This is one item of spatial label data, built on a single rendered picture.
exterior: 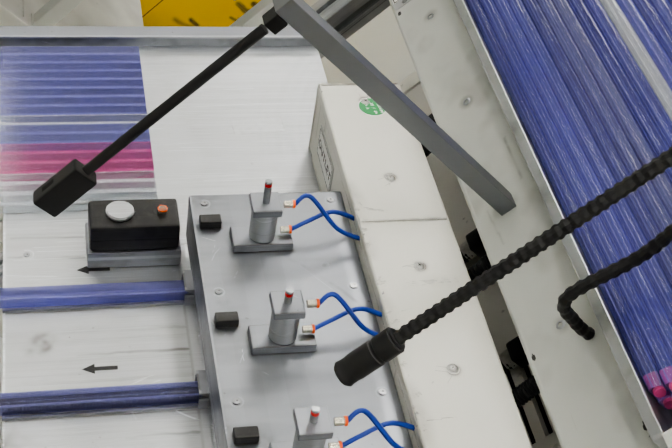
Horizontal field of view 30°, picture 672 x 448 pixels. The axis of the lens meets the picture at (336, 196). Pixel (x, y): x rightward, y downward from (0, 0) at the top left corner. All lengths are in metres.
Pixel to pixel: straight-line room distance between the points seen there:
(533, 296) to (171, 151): 0.42
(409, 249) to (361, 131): 0.15
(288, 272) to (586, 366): 0.26
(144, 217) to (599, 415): 0.42
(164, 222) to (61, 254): 0.10
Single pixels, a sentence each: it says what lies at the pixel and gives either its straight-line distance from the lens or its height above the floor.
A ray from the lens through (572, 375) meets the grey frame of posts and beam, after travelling 0.91.
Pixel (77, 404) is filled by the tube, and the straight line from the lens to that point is 0.99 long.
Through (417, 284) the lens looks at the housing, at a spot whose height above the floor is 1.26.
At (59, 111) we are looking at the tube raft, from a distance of 1.24.
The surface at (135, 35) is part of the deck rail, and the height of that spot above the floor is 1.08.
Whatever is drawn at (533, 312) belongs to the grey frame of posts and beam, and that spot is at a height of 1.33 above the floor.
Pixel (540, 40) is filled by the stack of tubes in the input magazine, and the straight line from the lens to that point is 1.07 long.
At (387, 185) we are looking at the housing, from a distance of 1.09.
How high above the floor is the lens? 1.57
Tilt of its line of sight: 19 degrees down
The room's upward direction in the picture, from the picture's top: 54 degrees clockwise
